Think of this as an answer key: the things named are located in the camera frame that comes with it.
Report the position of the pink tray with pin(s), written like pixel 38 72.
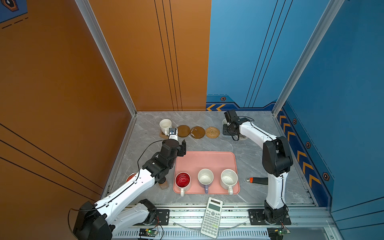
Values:
pixel 194 161

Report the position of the aluminium frame post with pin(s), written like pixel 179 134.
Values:
pixel 104 49
pixel 319 32

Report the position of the cream mug front right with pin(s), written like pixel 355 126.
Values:
pixel 229 179

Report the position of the red inside mug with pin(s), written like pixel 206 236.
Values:
pixel 183 182

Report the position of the white mug purple handle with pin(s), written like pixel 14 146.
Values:
pixel 205 178

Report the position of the aluminium frame post right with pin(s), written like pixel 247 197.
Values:
pixel 319 32

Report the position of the glossy brown wooden coaster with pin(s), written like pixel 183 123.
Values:
pixel 197 132

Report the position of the spice jar black lid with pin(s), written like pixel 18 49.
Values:
pixel 163 184

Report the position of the circuit board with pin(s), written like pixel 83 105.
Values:
pixel 278 234
pixel 148 234

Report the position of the right circuit board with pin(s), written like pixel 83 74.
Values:
pixel 278 234

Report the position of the woven rattan coaster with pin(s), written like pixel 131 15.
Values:
pixel 212 132

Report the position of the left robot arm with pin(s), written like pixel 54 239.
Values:
pixel 126 192

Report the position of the white calculator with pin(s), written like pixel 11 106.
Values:
pixel 212 218

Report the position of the cork paw print coaster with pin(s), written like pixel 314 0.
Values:
pixel 163 135

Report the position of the aluminium frame post left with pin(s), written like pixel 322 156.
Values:
pixel 104 49

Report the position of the left circuit board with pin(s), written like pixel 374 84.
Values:
pixel 148 234

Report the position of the orange black utility knife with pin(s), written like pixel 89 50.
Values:
pixel 256 180

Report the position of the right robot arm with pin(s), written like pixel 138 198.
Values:
pixel 277 161

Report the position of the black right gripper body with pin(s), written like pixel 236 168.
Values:
pixel 227 130

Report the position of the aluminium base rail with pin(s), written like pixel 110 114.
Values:
pixel 244 216

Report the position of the matte brown wooden coaster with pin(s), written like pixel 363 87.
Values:
pixel 183 131

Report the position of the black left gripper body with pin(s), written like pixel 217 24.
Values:
pixel 181 150

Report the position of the red round tin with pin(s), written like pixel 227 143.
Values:
pixel 130 176

